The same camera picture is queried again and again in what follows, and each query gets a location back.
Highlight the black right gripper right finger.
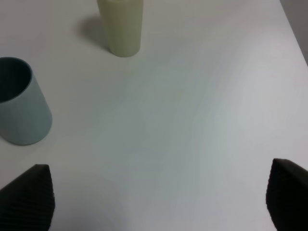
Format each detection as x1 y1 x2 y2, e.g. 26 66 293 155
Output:
266 158 308 231

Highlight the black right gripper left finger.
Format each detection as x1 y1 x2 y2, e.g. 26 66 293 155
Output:
0 164 55 231

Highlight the teal plastic cup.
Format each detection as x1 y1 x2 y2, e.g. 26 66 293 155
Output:
0 57 52 145

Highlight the pale green plastic cup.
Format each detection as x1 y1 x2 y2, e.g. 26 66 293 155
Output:
97 0 143 57

